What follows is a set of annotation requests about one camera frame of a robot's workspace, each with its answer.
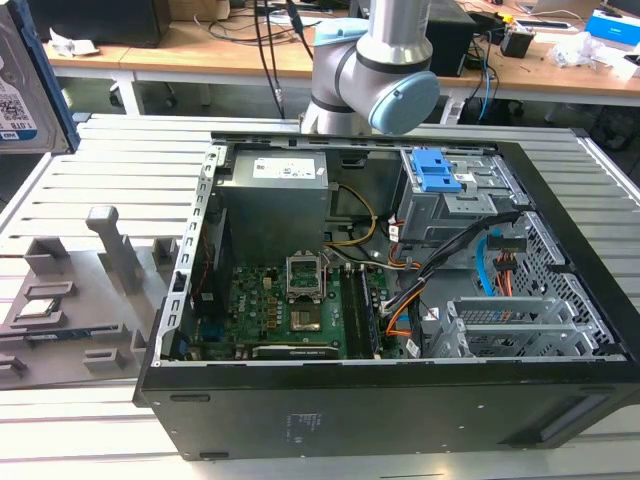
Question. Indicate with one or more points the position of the hard disk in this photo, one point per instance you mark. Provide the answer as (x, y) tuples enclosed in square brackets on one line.
[(25, 85)]

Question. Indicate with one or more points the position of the black RAM stick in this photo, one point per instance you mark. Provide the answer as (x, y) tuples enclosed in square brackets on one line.
[(372, 320)]

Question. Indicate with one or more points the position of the grey power supply unit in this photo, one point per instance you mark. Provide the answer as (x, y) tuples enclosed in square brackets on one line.
[(275, 200)]

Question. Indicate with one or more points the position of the large black box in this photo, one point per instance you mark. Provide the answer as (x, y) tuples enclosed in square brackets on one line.
[(100, 20)]

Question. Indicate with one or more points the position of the grey parts rack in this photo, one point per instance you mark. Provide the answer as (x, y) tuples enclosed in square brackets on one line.
[(75, 320)]

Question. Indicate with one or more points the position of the silver CPU chip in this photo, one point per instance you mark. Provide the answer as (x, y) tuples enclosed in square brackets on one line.
[(39, 308)]

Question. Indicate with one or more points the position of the blue white carton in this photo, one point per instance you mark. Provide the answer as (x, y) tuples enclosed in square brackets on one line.
[(612, 30)]

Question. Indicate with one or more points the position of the small black box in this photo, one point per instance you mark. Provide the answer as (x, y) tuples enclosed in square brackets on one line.
[(516, 42)]

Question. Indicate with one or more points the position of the metal disk bay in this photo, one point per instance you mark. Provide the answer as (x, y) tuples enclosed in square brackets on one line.
[(510, 325)]

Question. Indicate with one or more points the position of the black open PC case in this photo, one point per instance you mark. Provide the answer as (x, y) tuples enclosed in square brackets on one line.
[(350, 415)]

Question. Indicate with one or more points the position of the RAM stick blue label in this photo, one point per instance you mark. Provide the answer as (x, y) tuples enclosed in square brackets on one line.
[(60, 336)]

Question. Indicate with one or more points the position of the grey metal drive cage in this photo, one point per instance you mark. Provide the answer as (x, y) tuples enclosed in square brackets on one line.
[(440, 215)]

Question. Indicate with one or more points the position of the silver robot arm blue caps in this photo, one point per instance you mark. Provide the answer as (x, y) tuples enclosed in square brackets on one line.
[(375, 60)]

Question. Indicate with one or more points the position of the crumpled clear plastic bag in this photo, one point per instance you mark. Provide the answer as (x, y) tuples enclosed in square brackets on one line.
[(585, 52)]

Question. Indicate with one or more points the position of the black graphics card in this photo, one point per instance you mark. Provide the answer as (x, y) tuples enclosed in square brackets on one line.
[(295, 351)]

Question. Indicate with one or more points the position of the wooden desk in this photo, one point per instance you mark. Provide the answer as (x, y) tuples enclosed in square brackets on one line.
[(210, 55)]

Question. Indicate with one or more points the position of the crumpled white paper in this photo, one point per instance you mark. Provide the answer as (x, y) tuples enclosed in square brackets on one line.
[(72, 45)]

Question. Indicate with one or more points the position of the blue plastic drive latch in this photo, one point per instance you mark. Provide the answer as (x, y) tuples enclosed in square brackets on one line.
[(432, 172)]

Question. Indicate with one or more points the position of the green motherboard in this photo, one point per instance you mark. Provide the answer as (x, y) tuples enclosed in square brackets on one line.
[(260, 310)]

